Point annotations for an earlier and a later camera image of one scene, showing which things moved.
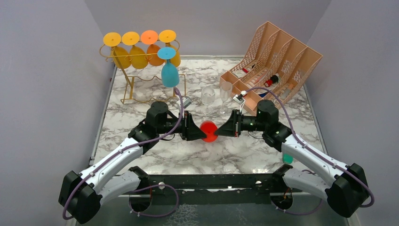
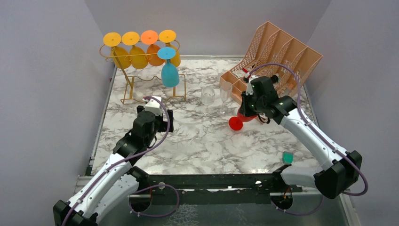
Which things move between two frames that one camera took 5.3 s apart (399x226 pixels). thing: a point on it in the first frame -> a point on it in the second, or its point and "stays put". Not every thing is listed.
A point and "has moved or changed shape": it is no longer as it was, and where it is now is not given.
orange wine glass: [151, 37] stays put
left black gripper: [189, 130] -> [163, 124]
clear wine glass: [225, 92] stays put
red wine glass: [209, 128] has moved or changed shape
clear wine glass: [207, 97] stays put
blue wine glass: [170, 72] stays put
